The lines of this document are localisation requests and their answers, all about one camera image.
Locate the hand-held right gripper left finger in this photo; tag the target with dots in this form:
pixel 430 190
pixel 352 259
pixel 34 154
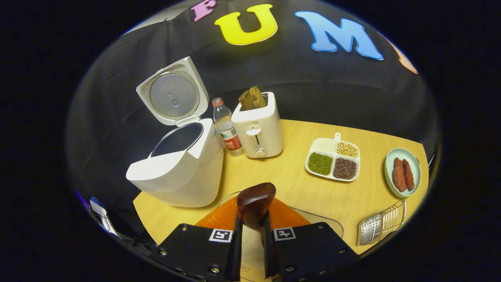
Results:
pixel 235 250

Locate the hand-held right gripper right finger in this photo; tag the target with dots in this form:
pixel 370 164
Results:
pixel 267 254

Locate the brown wooden spoon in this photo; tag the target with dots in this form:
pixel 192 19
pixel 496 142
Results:
pixel 255 201

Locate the clear rice container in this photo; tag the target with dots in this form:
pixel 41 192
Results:
pixel 332 227

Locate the white rice cooker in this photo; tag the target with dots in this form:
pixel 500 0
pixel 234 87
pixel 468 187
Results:
pixel 184 172

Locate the metal chopstick holder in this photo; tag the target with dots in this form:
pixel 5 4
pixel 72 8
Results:
pixel 381 224

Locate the pile of green beans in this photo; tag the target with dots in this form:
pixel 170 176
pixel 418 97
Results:
pixel 320 163

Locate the clear plastic water bottle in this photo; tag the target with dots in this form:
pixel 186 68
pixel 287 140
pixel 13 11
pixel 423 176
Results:
pixel 229 135

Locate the pile of dark red beans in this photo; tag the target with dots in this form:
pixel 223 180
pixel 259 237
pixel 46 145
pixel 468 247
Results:
pixel 345 169

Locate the white toaster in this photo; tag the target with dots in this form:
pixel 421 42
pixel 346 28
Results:
pixel 260 133

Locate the white divided dish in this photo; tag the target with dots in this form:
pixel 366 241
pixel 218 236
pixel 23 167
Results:
pixel 324 145

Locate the pile of soybeans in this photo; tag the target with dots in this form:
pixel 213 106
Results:
pixel 347 149

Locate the brown bread slice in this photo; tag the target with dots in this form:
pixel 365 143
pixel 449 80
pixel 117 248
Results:
pixel 258 97
pixel 246 100

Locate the pale green plate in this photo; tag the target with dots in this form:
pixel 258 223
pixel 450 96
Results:
pixel 391 156

